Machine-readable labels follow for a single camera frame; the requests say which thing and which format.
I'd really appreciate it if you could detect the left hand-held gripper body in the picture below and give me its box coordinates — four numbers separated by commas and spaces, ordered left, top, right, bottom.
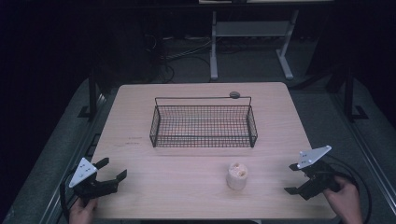
68, 157, 120, 207

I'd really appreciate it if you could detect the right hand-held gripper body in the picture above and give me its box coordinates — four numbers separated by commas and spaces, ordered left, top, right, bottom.
296, 145, 341, 201

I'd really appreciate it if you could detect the person's left hand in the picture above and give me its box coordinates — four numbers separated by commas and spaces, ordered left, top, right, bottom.
68, 197, 99, 224

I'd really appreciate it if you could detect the person's right hand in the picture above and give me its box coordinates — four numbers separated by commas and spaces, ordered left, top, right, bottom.
322, 175, 364, 224

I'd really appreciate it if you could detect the beige loofah piece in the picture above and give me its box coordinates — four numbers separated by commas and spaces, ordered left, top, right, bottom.
225, 161, 249, 191

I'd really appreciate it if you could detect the black upright stand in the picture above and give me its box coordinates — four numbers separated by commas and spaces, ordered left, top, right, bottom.
339, 65, 370, 123
77, 65, 105, 121

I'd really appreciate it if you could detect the white metal stand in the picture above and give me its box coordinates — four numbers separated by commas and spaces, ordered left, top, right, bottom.
209, 8, 301, 82

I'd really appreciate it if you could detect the aluminium frame rail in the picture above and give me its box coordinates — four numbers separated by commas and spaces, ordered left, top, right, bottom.
38, 91, 108, 224
330, 91, 396, 216

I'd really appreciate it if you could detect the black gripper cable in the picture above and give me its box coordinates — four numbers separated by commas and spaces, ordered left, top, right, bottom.
59, 173, 76, 223
323, 154, 374, 224

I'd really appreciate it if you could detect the black wire basket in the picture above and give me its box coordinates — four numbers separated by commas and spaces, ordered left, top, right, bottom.
148, 95, 259, 149

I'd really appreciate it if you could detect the bundle of floor cables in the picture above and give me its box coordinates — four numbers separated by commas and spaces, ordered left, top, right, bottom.
142, 33, 214, 84

